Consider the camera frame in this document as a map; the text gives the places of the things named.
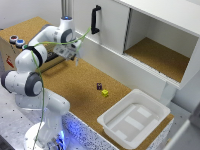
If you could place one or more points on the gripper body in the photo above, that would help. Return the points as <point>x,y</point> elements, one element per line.
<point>66,50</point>

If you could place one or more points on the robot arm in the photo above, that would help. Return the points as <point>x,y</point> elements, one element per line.
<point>25,83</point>

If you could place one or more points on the purple block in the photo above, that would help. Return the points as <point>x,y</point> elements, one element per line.
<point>99,86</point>

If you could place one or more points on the yellow block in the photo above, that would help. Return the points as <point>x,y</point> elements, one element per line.
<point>105,93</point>

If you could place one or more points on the wooden drawer box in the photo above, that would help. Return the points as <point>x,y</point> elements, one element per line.
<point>30,28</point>

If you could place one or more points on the white sliding door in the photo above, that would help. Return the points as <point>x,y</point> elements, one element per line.
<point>110,23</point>

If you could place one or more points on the red button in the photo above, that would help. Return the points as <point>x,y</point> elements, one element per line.
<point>13,38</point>

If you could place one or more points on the white cabinet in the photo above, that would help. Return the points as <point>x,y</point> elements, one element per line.
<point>156,70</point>

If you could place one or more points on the white plastic box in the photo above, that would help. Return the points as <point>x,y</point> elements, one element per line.
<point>133,120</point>

